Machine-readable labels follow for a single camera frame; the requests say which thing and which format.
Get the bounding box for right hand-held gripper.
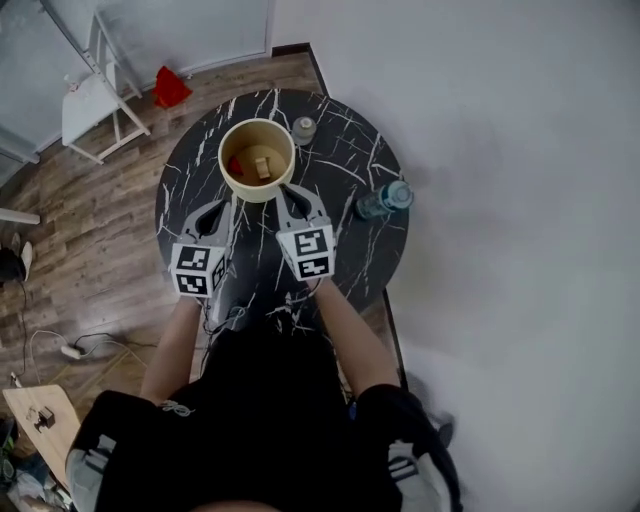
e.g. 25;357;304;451
275;184;336;283

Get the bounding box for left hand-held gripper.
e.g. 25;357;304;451
169;198;235;322

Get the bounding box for person's left forearm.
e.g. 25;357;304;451
139;293;212;407

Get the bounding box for person's grey striped shorts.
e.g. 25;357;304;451
65;433;454;512

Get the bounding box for light wooden board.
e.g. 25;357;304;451
2;383;82;494

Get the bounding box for red cloth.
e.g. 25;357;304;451
151;65;194;110

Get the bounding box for person's black shirt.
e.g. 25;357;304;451
73;319;464;512

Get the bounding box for person's right forearm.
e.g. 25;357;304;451
310;276;402;399

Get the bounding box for beige round container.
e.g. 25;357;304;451
218;118;296;204

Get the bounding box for white power cable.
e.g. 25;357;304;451
10;328;69;389

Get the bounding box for white bar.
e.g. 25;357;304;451
0;207;41;226

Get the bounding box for small clear glass jar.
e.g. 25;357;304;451
291;116;318;147

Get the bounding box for blue water bottle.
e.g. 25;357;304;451
355;180;415;221

